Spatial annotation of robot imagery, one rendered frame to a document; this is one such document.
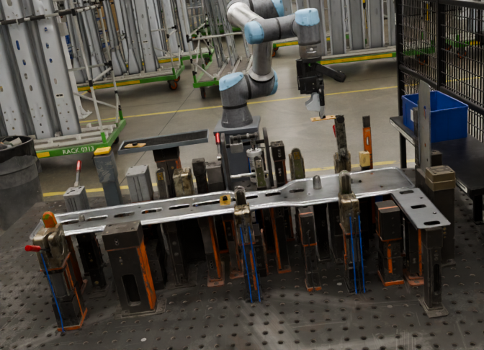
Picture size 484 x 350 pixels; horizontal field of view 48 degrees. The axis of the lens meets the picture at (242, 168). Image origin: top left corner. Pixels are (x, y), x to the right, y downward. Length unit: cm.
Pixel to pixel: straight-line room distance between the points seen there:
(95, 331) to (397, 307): 101
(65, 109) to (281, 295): 468
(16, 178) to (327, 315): 335
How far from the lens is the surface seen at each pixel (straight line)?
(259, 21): 190
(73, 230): 204
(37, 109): 641
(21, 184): 475
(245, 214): 179
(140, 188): 213
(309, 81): 185
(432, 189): 194
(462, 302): 192
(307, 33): 183
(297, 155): 211
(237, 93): 250
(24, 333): 213
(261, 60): 244
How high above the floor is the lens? 179
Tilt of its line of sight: 20 degrees down
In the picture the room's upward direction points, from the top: 8 degrees counter-clockwise
